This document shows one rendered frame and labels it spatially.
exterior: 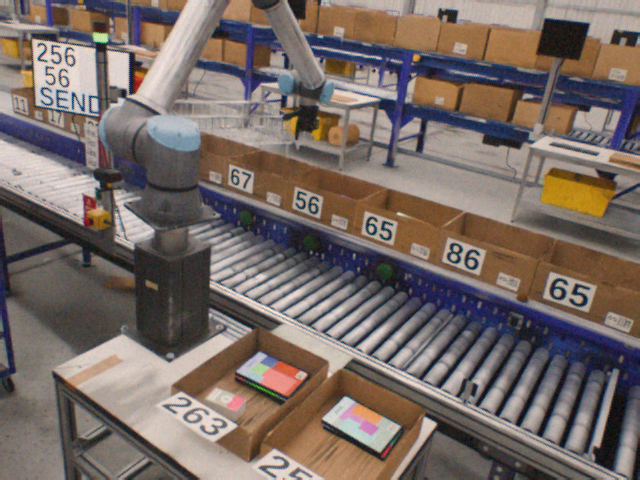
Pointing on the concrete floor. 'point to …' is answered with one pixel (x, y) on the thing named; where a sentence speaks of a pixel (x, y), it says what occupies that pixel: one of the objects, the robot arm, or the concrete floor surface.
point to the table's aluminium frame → (73, 467)
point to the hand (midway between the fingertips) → (299, 145)
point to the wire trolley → (241, 122)
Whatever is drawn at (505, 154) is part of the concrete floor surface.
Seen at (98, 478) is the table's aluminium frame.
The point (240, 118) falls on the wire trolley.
